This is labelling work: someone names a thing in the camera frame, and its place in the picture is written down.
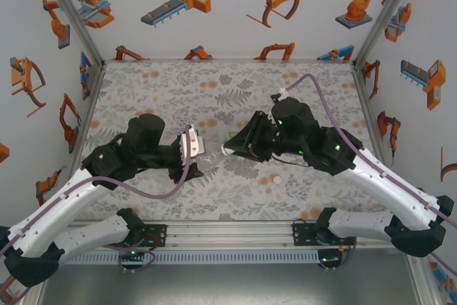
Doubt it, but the clear unlabelled plastic bottle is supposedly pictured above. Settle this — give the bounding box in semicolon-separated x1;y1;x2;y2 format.
198;146;225;166

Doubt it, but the grey floral tablecloth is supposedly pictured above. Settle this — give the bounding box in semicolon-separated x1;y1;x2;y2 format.
69;61;391;222

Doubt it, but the aluminium side bar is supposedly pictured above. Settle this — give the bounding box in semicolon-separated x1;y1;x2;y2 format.
351;64;397;177
67;61;107;184

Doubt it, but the brushed grey metal panel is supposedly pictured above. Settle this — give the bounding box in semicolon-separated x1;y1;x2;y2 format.
37;264;426;305

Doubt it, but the aluminium frame rail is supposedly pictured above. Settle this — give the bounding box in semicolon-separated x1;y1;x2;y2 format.
66;219;393;249

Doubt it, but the thin aluminium frame bar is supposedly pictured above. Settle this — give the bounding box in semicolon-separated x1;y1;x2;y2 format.
101;57;356;65

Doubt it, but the grey slotted cable duct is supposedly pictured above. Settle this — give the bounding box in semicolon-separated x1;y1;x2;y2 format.
53;250;319;266

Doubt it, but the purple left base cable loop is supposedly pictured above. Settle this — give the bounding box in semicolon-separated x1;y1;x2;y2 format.
102;240;157;274

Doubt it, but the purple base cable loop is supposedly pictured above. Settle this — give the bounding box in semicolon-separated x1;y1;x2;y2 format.
102;240;157;274
319;240;358;273

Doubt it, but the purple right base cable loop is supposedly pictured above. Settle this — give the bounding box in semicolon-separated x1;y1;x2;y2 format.
319;240;358;273

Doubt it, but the aluminium corner post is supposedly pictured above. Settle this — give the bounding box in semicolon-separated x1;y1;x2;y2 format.
35;0;107;69
351;0;426;70

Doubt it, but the aluminium frame leg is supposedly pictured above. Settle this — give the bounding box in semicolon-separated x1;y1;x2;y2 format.
406;254;442;305
19;276;51;305

